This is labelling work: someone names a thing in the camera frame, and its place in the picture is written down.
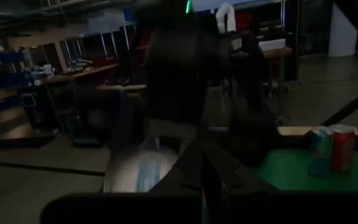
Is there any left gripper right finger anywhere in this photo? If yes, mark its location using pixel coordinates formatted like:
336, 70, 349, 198
204, 138, 323, 224

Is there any blue silver Red Bull can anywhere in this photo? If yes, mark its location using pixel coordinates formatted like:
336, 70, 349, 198
103, 136, 180, 194
308, 126, 335, 177

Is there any black computer case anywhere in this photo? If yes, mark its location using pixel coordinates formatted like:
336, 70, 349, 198
68, 93, 114, 149

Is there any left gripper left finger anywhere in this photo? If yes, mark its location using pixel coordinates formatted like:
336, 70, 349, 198
137, 138, 203, 224

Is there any white hanging cloth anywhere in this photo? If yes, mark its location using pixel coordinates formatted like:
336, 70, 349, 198
215, 1, 237, 34

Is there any red soda can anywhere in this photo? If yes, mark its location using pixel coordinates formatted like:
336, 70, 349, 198
330, 123, 357, 174

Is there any wooden workbench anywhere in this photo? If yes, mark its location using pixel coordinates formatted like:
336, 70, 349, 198
40, 63, 149, 93

